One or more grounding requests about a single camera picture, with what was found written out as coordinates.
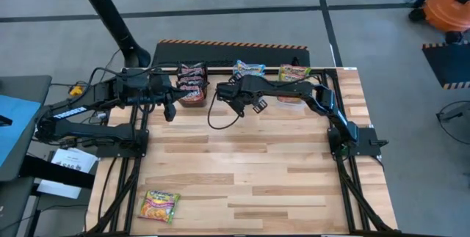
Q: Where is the orange shop vacuum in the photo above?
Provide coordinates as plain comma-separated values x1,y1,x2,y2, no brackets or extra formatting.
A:
408,0,470,44

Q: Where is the white paper sheet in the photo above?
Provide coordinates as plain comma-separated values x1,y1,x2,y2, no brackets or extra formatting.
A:
36,147,98,200

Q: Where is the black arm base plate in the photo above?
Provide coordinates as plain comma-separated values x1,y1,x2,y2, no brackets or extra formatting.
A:
328,126,389,157
95,129,150,158

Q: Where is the clear plastic bin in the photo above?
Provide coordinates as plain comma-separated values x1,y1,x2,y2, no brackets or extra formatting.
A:
275,64,312,112
229,62,266,84

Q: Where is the black hazard-striped floor mat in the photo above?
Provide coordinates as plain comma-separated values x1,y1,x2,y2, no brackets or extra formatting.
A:
152,39,311,68
421,41,470,90

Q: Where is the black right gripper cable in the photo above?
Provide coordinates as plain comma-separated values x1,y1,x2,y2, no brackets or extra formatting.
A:
206,95,242,131

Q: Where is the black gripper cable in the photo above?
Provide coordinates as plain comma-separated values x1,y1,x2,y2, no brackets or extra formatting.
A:
87,64,181,84
206,95,242,131

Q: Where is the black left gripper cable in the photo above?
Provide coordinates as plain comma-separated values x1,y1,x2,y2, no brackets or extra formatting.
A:
87,64,181,84

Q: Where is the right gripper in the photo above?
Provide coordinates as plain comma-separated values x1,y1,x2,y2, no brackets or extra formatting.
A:
215,72,269,117

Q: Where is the grey desk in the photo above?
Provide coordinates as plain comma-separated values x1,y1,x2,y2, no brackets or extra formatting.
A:
0,75,52,183

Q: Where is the blue Maruchan beef ramen packet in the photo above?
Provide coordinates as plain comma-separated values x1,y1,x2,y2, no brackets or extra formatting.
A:
234,59,266,77

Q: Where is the black desk beam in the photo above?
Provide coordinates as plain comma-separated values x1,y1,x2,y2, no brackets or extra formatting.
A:
20,155,96,190

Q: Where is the black stand column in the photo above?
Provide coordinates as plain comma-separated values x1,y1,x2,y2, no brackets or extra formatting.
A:
71,0,152,68

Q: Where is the blue desk mat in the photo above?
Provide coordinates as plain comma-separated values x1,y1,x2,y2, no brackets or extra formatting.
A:
0,93,42,168

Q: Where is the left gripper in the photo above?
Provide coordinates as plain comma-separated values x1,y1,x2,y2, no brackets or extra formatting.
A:
146,73,192,123

